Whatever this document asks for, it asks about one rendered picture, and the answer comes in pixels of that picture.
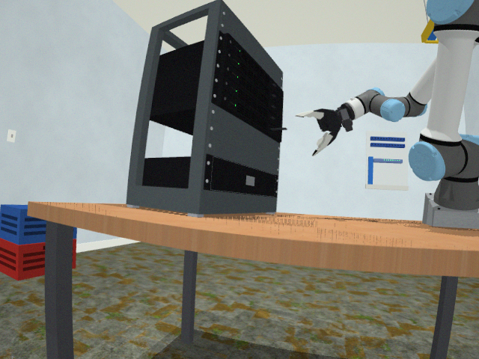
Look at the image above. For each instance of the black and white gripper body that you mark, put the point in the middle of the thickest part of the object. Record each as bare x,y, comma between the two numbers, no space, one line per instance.
333,120

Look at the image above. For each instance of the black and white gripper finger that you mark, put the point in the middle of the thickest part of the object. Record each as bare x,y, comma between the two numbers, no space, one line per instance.
325,141
318,114

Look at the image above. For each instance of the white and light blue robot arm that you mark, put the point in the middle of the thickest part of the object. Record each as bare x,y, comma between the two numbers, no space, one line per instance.
441,153

